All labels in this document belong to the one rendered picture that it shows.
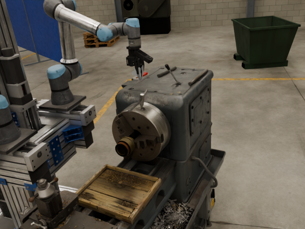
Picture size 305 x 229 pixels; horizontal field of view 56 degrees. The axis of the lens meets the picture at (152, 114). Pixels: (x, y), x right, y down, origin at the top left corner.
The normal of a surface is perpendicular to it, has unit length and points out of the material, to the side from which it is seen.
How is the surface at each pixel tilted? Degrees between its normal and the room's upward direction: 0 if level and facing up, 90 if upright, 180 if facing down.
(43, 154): 90
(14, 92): 90
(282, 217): 0
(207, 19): 90
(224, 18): 90
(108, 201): 0
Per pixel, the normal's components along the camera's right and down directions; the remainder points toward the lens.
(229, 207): -0.08, -0.90
